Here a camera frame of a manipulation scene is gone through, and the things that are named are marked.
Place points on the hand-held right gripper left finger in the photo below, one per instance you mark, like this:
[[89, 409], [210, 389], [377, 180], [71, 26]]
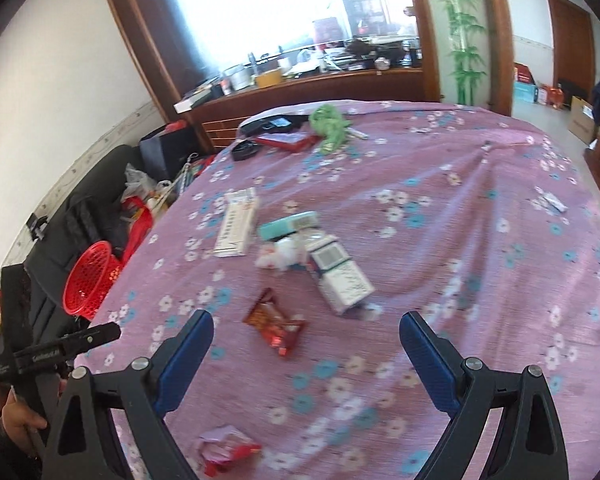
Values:
[[185, 357]]

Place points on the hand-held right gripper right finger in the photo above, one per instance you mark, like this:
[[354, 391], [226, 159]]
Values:
[[430, 362]]

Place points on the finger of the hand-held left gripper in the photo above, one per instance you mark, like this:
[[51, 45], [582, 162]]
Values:
[[92, 335]]

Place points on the red plastic basket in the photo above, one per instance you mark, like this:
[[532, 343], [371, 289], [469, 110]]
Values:
[[87, 280]]

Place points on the red snack wrapper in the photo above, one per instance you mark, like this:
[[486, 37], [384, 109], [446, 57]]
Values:
[[275, 325]]

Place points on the wrapper with red print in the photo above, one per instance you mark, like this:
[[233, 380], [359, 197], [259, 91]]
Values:
[[225, 450]]

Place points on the white printed carton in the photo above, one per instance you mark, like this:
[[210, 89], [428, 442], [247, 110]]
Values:
[[340, 275]]

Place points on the long white box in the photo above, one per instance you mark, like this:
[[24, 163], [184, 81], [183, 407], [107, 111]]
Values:
[[237, 230]]

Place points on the teal packet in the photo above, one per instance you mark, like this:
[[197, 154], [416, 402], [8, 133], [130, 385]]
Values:
[[287, 225]]

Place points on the person's left forearm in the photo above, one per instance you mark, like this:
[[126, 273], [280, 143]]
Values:
[[0, 460]]

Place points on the person's left hand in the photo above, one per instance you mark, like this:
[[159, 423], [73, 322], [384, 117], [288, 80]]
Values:
[[20, 416]]

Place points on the black sofa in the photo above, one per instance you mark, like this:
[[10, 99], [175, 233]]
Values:
[[50, 270]]

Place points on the red plastic bag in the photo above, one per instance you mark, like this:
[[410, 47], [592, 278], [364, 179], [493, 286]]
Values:
[[137, 225]]

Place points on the purple floral tablecloth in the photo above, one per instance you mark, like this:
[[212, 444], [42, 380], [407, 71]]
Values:
[[430, 220]]

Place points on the clear plastic bag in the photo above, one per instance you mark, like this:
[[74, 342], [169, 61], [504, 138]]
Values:
[[137, 182]]

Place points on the small white wrapper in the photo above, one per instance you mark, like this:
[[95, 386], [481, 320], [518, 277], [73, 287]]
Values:
[[551, 200]]

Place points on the red flat box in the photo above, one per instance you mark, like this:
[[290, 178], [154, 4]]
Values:
[[285, 141]]

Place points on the small white tube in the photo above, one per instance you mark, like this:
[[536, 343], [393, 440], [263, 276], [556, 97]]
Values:
[[358, 133]]

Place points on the green cloth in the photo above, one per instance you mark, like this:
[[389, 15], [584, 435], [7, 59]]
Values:
[[330, 125]]

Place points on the metal pot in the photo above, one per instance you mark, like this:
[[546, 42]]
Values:
[[240, 79]]

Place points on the cardboard box on floor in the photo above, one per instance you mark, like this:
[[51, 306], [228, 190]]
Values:
[[581, 120]]

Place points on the teal carton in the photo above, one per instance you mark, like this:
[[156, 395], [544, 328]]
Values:
[[525, 92]]

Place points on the wooden brick-pattern counter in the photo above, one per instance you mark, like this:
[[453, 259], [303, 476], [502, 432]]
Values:
[[305, 92]]

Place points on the yellow cardboard box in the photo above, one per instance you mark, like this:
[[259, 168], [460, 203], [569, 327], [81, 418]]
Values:
[[268, 78]]

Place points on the red carton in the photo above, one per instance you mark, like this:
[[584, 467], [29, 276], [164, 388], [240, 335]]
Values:
[[524, 73]]

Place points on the wooden framed glass partition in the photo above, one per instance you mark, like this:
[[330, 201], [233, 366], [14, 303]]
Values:
[[130, 25]]

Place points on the brown wooden door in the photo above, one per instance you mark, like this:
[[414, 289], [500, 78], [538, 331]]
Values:
[[570, 40]]

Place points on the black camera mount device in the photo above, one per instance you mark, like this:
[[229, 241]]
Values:
[[38, 227]]

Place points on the bamboo print wall panel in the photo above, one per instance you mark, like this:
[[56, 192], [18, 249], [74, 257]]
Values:
[[462, 35]]

